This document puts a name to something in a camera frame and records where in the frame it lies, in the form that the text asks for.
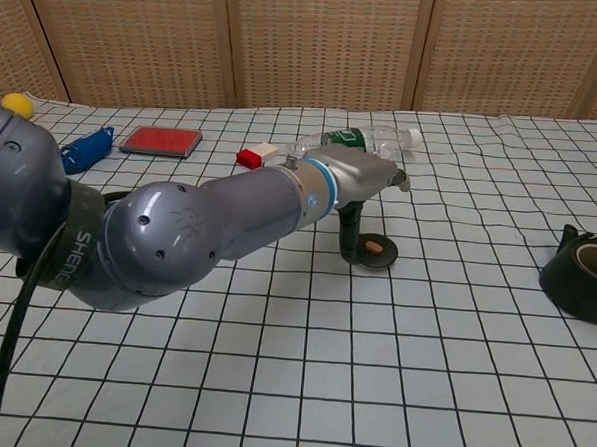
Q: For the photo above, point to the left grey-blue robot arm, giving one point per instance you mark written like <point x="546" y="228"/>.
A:
<point x="178" y="232"/>

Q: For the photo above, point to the white checkered tablecloth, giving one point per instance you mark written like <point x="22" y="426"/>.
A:
<point x="371" y="362"/>

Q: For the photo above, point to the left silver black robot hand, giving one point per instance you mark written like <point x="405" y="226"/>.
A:
<point x="361" y="174"/>

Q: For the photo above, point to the black round disc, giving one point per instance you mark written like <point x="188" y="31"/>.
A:
<point x="379" y="252"/>

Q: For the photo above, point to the yellow ball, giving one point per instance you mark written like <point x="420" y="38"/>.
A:
<point x="17" y="103"/>

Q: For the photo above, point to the red and white small box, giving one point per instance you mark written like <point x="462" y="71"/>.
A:
<point x="254" y="154"/>

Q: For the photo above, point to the wooden woven folding screen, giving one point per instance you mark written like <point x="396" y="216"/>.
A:
<point x="313" y="44"/>

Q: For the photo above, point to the flat red tray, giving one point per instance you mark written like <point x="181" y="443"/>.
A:
<point x="160" y="141"/>

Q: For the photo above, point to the clear plastic bottle green label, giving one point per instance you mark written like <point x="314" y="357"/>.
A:
<point x="378" y="137"/>

